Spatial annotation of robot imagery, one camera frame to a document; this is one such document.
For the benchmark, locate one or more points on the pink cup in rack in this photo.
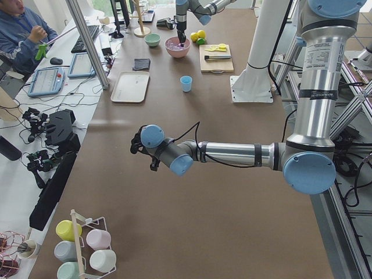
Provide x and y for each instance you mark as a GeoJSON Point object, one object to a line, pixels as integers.
{"type": "Point", "coordinates": [98, 239]}

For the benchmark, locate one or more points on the person in blue hoodie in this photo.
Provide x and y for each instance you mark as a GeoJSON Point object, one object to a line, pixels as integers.
{"type": "Point", "coordinates": [22, 31]}

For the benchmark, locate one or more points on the pink bowl of ice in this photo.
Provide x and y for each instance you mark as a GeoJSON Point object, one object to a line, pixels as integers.
{"type": "Point", "coordinates": [174, 48]}

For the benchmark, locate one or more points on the bamboo cutting board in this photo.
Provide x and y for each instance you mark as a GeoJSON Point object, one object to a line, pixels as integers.
{"type": "Point", "coordinates": [215, 66]}

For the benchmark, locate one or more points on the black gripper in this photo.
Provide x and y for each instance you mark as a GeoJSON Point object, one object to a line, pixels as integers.
{"type": "Point", "coordinates": [181, 27]}

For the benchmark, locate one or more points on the aluminium frame post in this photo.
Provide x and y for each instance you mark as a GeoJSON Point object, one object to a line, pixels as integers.
{"type": "Point", "coordinates": [78, 18]}

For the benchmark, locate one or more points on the white cup in rack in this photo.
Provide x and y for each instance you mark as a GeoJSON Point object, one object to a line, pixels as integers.
{"type": "Point", "coordinates": [103, 260]}

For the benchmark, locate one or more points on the white wire cup rack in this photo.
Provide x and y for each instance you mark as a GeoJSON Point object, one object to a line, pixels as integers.
{"type": "Point", "coordinates": [81, 227]}

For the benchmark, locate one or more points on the grey folded cloth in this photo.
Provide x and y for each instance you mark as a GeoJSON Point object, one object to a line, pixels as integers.
{"type": "Point", "coordinates": [141, 64]}

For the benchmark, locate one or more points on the light blue plastic cup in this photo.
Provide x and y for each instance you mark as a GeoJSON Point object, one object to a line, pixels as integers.
{"type": "Point", "coordinates": [186, 83]}

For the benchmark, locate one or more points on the mint cup in rack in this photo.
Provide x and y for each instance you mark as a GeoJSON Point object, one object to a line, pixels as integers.
{"type": "Point", "coordinates": [68, 270]}

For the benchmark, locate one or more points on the yellow cup in rack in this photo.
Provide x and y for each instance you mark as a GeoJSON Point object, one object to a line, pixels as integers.
{"type": "Point", "coordinates": [64, 230]}

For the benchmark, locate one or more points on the grey cup in rack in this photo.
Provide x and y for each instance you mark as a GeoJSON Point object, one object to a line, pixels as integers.
{"type": "Point", "coordinates": [65, 251]}

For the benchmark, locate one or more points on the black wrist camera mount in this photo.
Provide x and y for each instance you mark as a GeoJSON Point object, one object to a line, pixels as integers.
{"type": "Point", "coordinates": [171, 23]}
{"type": "Point", "coordinates": [136, 144]}

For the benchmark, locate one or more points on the beige rabbit tray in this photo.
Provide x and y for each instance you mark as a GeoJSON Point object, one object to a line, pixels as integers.
{"type": "Point", "coordinates": [130, 87]}

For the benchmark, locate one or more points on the green ceramic bowl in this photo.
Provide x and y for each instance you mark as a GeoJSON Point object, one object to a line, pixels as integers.
{"type": "Point", "coordinates": [152, 39]}

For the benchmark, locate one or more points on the white camera post base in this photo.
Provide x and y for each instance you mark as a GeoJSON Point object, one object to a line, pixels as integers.
{"type": "Point", "coordinates": [253, 84]}

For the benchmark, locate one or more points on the wooden cup tree stand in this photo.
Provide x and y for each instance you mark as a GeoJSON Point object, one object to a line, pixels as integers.
{"type": "Point", "coordinates": [140, 31]}

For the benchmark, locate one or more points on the blue teach pendant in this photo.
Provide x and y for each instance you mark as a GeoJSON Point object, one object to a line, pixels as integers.
{"type": "Point", "coordinates": [81, 67]}
{"type": "Point", "coordinates": [47, 81]}

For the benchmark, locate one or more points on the yellow lemon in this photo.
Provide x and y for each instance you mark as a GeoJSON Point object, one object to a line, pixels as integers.
{"type": "Point", "coordinates": [201, 34]}
{"type": "Point", "coordinates": [194, 37]}

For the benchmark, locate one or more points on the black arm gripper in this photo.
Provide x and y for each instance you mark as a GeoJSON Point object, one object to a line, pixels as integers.
{"type": "Point", "coordinates": [135, 144]}

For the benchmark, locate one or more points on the green lime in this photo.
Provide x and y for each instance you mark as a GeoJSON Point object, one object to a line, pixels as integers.
{"type": "Point", "coordinates": [201, 41]}

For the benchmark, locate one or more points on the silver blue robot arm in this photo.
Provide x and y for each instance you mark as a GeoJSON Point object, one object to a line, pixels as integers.
{"type": "Point", "coordinates": [305, 158]}
{"type": "Point", "coordinates": [202, 13]}

